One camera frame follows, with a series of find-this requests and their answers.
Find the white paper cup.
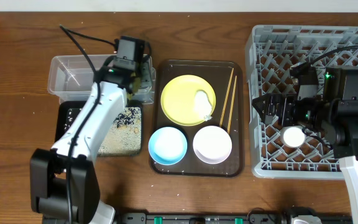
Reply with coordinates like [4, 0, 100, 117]
[280, 126, 306, 148]

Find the yellow round plate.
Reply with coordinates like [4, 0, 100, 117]
[160, 75, 216, 126]

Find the white napkin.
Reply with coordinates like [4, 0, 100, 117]
[193, 90, 213, 121]

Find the pink bowl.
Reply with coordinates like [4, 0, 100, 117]
[193, 126, 232, 164]

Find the light blue bowl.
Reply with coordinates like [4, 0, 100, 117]
[148, 127, 188, 166]

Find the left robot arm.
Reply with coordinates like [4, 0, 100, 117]
[30, 36, 152, 223]

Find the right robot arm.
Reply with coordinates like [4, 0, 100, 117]
[252, 66, 358, 223]

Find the grey dishwasher rack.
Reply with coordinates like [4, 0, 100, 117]
[245, 25, 358, 180]

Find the spilled rice pile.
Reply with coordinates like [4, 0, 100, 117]
[98, 106, 142, 157]

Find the black plastic tray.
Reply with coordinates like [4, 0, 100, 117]
[55, 101, 142, 141]

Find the dark brown serving tray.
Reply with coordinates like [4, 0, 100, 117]
[150, 60, 245, 177]

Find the clear plastic bin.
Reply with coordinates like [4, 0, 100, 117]
[48, 55, 156, 105]

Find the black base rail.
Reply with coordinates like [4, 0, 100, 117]
[111, 207, 353, 224]

